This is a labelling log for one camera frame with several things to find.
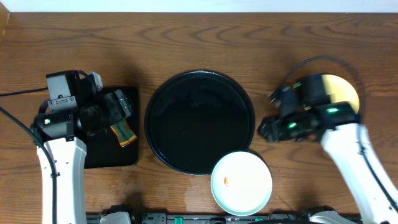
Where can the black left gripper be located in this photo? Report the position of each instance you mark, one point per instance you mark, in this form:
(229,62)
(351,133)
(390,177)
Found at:
(116,114)

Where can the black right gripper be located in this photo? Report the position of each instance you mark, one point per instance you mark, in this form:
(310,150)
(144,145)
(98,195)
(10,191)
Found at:
(278,127)

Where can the orange green scrub sponge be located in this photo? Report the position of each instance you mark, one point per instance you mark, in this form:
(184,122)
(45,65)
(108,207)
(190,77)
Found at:
(124,133)

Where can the yellow plate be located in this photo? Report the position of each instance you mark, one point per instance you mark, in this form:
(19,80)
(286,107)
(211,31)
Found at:
(323,89)

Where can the mint plate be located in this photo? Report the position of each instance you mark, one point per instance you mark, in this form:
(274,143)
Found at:
(241,183)

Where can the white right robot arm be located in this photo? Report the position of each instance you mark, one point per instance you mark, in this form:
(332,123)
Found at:
(346,141)

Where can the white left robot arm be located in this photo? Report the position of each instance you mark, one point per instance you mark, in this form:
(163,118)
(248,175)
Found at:
(82,131)

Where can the black rectangular tray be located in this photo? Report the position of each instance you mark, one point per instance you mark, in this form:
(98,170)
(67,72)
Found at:
(103,149)

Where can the black round tray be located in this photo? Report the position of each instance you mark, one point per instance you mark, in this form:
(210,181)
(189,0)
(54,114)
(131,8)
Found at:
(197,117)

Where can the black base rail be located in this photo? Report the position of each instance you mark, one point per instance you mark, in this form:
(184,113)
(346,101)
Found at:
(162,218)

